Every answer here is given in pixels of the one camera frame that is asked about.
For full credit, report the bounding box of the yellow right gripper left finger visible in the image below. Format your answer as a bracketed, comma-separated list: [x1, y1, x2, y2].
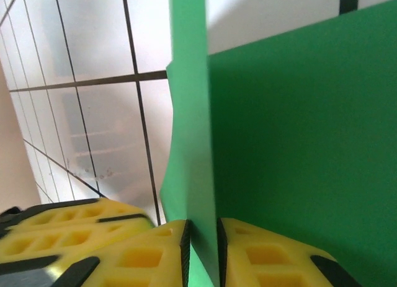
[58, 219, 190, 287]

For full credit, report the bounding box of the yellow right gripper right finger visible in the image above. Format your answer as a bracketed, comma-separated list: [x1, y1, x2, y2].
[216, 218, 362, 287]

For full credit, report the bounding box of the green paper sheet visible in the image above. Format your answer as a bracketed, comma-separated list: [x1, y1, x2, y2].
[159, 0, 397, 287]

